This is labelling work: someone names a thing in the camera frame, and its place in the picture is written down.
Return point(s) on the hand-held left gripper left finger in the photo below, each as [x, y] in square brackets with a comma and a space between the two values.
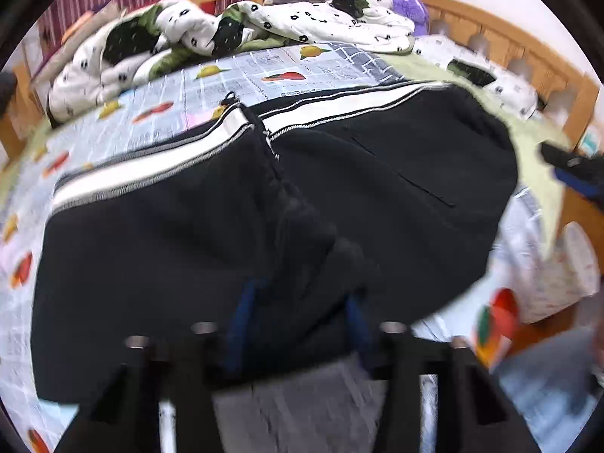
[241, 314]

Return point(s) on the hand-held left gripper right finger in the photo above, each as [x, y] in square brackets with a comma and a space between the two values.
[356, 325]

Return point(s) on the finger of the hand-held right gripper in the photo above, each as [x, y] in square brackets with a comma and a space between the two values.
[573, 170]

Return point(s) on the black pants with white stripe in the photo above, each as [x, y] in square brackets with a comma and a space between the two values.
[264, 226]

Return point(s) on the light green blanket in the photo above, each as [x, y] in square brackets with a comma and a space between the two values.
[528, 127]

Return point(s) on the white patterned pillow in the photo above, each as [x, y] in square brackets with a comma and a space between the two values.
[476, 73]

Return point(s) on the fruit print bed sheet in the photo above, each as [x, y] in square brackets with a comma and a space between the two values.
[155, 104]

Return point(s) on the purple plush toy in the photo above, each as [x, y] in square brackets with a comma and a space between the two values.
[409, 7]

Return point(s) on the white floral quilt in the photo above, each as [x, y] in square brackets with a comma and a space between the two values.
[226, 28]

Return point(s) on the wooden bed frame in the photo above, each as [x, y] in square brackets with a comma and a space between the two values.
[509, 42]

